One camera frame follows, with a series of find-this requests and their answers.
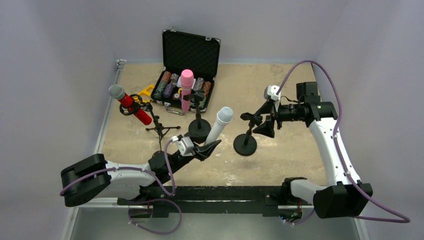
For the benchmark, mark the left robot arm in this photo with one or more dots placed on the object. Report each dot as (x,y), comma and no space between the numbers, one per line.
(95,177)

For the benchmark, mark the yellow plastic triangle frame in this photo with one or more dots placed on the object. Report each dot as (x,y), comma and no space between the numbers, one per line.
(145,94)

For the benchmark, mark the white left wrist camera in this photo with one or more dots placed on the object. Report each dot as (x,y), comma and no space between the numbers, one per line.
(182,145)

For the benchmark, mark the black poker chip case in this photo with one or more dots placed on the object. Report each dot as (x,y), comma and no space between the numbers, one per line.
(180,51)

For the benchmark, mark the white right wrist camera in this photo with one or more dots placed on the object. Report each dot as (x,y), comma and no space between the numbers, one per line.
(273,96)

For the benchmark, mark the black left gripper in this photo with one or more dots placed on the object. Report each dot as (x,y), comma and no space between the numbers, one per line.
(197,152)

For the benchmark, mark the pink microphone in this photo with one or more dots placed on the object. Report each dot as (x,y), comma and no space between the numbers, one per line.
(186,81)

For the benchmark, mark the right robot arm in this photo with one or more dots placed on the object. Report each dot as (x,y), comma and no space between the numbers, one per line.
(341,196)

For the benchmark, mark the aluminium table edge rail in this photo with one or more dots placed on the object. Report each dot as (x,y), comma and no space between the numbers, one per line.
(120,64)

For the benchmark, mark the white microphone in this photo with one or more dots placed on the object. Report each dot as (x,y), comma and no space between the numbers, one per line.
(223,117)

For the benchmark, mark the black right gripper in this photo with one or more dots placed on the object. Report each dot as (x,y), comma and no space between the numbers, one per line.
(274,116)

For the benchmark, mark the red glitter microphone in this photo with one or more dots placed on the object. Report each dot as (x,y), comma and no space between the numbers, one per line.
(128,104)

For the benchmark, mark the black round base mic stand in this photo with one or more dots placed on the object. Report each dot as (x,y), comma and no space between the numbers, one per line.
(245,144)

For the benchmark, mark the black tripod shock mount stand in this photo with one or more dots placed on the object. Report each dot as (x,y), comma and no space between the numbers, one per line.
(159,128)

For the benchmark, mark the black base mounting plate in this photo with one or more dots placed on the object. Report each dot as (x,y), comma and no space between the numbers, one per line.
(268,201)

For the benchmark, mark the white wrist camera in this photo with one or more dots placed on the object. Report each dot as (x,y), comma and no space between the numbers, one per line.
(273,96)
(182,145)

